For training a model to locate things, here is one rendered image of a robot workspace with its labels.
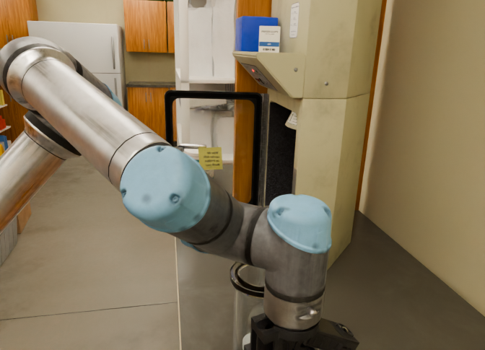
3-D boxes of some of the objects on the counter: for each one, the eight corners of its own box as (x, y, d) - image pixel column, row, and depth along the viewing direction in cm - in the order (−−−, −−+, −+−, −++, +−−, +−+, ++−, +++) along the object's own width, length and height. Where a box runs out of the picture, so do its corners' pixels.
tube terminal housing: (327, 217, 135) (352, -15, 112) (374, 266, 105) (421, -39, 81) (260, 221, 130) (272, -21, 107) (289, 274, 100) (314, -48, 77)
